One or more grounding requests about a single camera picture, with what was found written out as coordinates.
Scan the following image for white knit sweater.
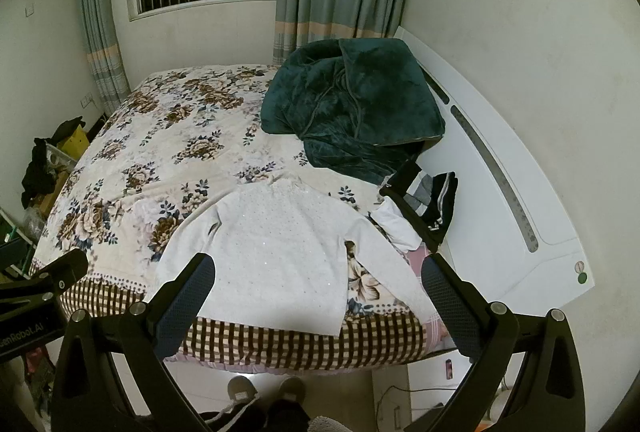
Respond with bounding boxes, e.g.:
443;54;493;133
148;177;437;337

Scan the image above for white bedside cabinet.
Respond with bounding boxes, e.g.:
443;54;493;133
372;351;471;431

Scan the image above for grey left shoe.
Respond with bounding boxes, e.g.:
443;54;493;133
227;376;258;404

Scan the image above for grey shoe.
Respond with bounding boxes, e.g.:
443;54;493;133
278;377;306;405
227;376;258;404

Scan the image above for white curved headboard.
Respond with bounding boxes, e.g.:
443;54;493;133
395;27;594;315

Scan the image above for grey right shoe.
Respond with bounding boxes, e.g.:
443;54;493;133
278;377;306;405

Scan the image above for floral bed cover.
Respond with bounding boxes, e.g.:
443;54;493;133
34;64;444;372

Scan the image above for black white striped garment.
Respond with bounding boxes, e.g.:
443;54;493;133
380;161;459;252

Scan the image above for white folded cloth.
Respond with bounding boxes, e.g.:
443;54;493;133
370;197;422;253

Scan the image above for dark green plush blanket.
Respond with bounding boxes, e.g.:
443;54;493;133
260;38;446;184

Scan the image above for grey-green left curtain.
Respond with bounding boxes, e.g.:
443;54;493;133
78;0;131;116

